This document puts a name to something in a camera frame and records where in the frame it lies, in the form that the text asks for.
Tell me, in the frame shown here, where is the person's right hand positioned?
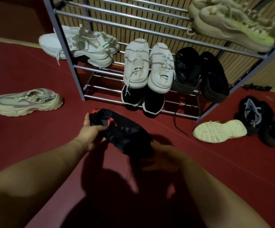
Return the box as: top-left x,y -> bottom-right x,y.
142,140 -> 188,173

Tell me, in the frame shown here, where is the person's left hand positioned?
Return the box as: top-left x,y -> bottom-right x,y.
75,112 -> 108,152

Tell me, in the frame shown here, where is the person's left forearm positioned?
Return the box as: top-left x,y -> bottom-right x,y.
0,138 -> 90,228

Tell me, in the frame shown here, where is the black sneaker with red accents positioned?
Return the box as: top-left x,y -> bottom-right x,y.
258,109 -> 275,148
89,108 -> 153,160

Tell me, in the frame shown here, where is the beige sneaker with yellow stripe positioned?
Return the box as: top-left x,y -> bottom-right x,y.
188,0 -> 247,19
187,3 -> 275,53

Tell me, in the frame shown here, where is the white knit sneaker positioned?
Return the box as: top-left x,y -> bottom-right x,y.
123,38 -> 150,89
147,42 -> 175,94

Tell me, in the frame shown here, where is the black shoe with white sole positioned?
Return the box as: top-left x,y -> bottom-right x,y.
121,85 -> 146,107
142,89 -> 165,115

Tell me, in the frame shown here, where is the person's right forearm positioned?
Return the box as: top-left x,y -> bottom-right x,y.
176,155 -> 271,228

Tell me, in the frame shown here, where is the metal shoe rack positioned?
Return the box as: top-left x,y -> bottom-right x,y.
42,0 -> 275,123

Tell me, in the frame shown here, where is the black shoelace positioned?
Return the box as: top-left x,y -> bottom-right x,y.
173,109 -> 191,137

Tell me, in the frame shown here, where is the black sneaker with grey lining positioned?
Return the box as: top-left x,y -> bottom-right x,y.
234,95 -> 271,136

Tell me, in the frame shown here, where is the small black object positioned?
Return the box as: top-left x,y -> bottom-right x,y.
243,83 -> 272,92

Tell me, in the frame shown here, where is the cream chunky sneaker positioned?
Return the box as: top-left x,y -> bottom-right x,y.
0,88 -> 64,117
193,120 -> 248,144

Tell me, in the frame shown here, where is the white sneaker with green tab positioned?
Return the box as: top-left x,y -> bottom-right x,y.
38,24 -> 120,68

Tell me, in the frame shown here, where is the black slip-on shoe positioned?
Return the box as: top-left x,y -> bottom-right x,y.
172,47 -> 201,95
200,51 -> 230,104

